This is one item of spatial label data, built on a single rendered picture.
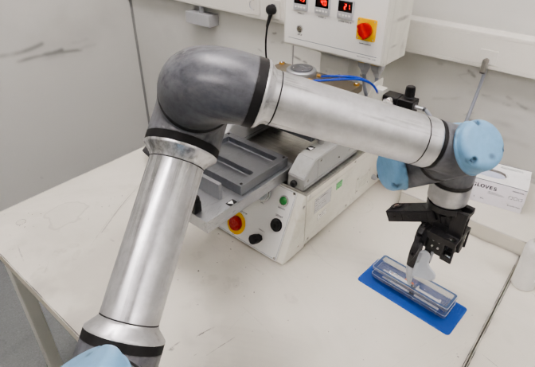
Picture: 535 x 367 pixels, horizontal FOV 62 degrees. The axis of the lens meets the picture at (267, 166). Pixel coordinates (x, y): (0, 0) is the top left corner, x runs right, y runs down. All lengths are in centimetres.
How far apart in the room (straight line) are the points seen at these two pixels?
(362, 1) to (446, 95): 49
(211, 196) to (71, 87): 158
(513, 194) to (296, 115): 89
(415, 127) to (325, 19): 69
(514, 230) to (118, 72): 202
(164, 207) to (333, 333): 51
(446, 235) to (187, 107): 58
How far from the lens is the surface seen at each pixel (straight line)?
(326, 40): 128
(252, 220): 115
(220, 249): 117
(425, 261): 98
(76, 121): 251
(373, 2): 119
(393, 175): 77
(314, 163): 105
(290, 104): 57
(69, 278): 119
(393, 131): 62
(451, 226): 94
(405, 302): 109
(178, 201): 65
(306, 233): 115
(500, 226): 132
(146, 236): 65
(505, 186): 136
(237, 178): 99
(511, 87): 148
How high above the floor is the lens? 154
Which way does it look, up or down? 32 degrees down
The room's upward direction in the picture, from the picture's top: straight up
